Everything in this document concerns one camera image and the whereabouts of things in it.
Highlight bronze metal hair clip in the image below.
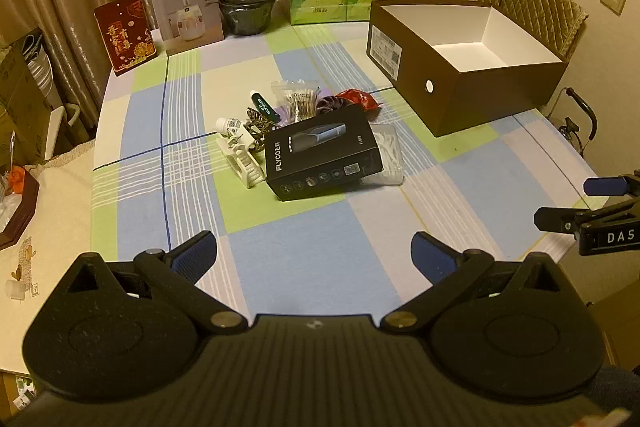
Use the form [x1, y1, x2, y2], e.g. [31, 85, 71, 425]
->
[244, 107, 273, 154]

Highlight brown cardboard box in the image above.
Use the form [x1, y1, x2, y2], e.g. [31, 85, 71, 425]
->
[367, 0, 570, 138]

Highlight clear bag of floss picks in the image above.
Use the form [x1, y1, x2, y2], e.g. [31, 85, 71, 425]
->
[360, 123, 405, 186]

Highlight stack of white bowls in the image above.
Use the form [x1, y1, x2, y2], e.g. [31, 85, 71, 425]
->
[22, 34, 56, 98]

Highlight checkered tablecloth desktop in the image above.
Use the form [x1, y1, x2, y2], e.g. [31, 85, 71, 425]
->
[91, 19, 601, 323]

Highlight dark hair scrunchie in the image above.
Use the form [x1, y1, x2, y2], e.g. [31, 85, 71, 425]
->
[316, 96, 353, 118]

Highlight red gift box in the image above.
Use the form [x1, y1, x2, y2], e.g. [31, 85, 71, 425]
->
[94, 0, 158, 78]

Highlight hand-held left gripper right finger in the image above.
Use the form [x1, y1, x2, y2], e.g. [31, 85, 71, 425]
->
[381, 231, 563, 333]

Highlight white humidifier box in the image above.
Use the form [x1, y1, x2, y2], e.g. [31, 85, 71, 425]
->
[147, 0, 225, 56]

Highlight cotton swab bag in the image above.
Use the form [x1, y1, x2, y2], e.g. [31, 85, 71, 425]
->
[271, 79, 321, 124]

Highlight cream side table cloth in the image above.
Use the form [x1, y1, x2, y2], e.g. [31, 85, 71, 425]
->
[0, 142, 106, 358]

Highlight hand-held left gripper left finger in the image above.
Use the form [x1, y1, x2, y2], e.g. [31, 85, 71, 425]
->
[66, 231, 249, 334]

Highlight brown cardboard cartons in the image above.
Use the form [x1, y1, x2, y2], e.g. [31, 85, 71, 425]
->
[0, 27, 66, 168]

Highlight black shaver box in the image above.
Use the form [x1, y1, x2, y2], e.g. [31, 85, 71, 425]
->
[263, 105, 385, 202]

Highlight small white bottle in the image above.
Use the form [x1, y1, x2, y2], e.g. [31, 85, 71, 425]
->
[216, 117, 244, 138]

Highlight dark green tube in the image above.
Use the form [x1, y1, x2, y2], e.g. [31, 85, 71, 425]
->
[250, 91, 280, 126]

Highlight quilted chair cover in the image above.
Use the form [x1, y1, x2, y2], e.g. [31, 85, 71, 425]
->
[472, 0, 588, 62]

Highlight white carved chair back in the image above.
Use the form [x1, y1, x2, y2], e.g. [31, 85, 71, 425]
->
[45, 104, 81, 160]

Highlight red snack packet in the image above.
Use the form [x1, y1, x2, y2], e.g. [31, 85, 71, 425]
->
[334, 89, 382, 112]

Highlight dark wooden tray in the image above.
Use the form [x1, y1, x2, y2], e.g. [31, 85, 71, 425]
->
[0, 167, 41, 250]

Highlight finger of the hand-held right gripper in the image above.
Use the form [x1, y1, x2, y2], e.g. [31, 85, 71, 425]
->
[583, 174, 640, 196]
[534, 199, 640, 235]

